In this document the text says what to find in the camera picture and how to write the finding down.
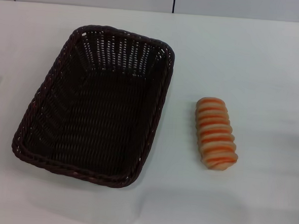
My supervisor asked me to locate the orange striped bread loaf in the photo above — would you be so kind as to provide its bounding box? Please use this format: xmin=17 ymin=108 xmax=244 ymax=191
xmin=191 ymin=96 xmax=243 ymax=172

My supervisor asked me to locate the black woven wicker basket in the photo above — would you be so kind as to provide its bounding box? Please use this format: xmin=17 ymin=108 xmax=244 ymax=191
xmin=9 ymin=20 xmax=178 ymax=193

